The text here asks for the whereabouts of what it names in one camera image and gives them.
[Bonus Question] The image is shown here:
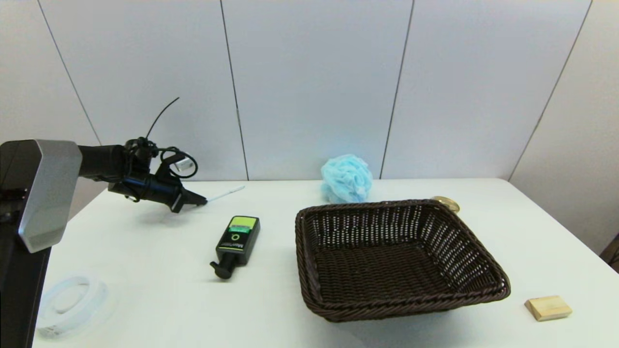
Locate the blue mesh bath pouf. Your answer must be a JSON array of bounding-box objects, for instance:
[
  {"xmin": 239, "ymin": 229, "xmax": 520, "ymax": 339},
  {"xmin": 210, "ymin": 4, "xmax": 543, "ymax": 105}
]
[{"xmin": 320, "ymin": 154, "xmax": 374, "ymax": 204}]

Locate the black pump bottle green label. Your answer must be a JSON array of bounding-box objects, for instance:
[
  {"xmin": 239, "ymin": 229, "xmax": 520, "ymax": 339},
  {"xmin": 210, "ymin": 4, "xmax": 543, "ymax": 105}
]
[{"xmin": 209, "ymin": 215, "xmax": 261, "ymax": 280}]

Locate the white stylus pen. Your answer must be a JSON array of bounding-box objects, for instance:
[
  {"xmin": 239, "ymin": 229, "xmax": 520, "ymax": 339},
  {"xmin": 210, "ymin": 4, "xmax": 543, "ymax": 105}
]
[{"xmin": 206, "ymin": 186, "xmax": 246, "ymax": 203}]

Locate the clear tape roll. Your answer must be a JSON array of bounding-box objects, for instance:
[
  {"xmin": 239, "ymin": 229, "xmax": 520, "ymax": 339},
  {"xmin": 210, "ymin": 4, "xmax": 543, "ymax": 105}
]
[{"xmin": 36, "ymin": 275, "xmax": 111, "ymax": 339}]

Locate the dark brown wicker basket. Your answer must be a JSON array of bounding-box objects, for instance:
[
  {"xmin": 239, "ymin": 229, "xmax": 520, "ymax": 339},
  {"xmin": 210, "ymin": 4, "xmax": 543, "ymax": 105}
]
[{"xmin": 295, "ymin": 199, "xmax": 512, "ymax": 323}]

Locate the small light wooden block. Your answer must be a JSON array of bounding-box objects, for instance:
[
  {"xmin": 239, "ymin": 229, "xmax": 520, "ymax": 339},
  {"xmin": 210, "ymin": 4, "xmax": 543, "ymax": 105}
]
[{"xmin": 525, "ymin": 295, "xmax": 573, "ymax": 322}]

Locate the dark brown furniture edge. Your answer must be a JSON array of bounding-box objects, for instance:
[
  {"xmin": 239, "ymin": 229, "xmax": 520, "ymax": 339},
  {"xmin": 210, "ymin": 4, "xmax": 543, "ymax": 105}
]
[{"xmin": 600, "ymin": 233, "xmax": 619, "ymax": 272}]

